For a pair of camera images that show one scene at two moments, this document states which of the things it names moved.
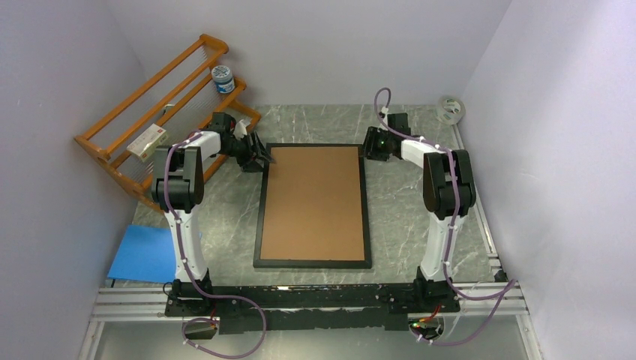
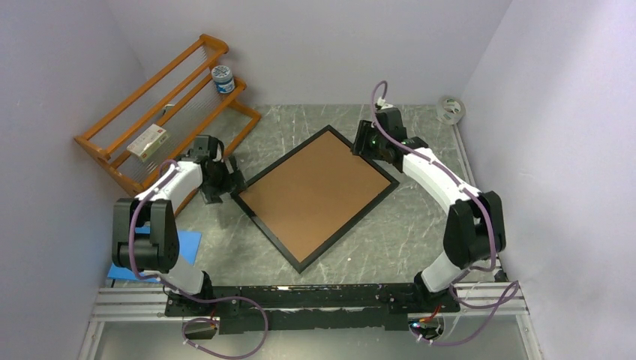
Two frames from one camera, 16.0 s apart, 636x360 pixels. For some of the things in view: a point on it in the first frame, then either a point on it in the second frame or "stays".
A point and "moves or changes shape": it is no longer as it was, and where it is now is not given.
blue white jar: (223, 79) stays
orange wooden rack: (189, 102) stays
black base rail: (314, 307) stays
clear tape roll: (451, 110) stays
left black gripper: (249, 163) to (233, 181)
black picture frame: (313, 211) moves or changes shape
